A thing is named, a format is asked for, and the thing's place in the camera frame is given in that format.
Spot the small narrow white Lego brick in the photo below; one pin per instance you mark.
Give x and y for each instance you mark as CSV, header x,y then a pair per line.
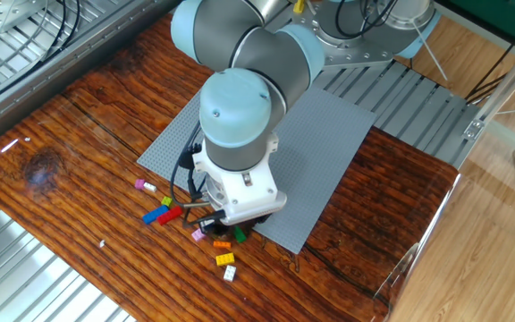
x,y
149,187

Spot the silver UR5 robot arm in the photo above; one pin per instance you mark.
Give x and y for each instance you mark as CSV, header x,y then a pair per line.
x,y
239,116

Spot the grey Lego baseplate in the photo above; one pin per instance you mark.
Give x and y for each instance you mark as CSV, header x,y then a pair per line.
x,y
320,147

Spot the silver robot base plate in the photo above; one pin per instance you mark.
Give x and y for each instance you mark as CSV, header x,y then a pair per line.
x,y
351,56

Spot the grey metal beam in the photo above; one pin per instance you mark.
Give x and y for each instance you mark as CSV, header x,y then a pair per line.
x,y
61,67

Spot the small yellow clip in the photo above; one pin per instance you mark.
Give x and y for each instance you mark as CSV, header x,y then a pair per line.
x,y
299,5

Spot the light pink Lego brick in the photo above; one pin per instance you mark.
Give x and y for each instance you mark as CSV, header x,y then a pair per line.
x,y
198,234

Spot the yellow Lego brick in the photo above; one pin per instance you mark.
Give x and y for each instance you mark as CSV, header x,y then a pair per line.
x,y
225,259

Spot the silver wrist flange coupling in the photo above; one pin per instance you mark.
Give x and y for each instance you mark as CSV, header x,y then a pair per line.
x,y
216,194

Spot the small magenta Lego brick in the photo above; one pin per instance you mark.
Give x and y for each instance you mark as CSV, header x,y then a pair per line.
x,y
139,183

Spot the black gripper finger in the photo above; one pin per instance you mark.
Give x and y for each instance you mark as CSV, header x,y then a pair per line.
x,y
257,220
217,228

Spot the aluminium frame post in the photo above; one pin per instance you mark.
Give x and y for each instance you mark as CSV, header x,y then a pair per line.
x,y
503,80

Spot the green Lego brick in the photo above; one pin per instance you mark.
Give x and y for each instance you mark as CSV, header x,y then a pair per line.
x,y
239,234

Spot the red Lego brick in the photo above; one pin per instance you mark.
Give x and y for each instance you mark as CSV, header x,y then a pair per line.
x,y
169,215

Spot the blue Lego brick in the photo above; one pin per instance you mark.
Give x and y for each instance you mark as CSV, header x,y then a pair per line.
x,y
155,214

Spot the orange Lego brick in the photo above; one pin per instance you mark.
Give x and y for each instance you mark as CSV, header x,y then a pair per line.
x,y
222,244

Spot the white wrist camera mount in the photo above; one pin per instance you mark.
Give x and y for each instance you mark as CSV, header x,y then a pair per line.
x,y
248,197

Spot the small lime Lego brick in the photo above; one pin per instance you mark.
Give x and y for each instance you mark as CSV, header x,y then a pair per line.
x,y
166,201

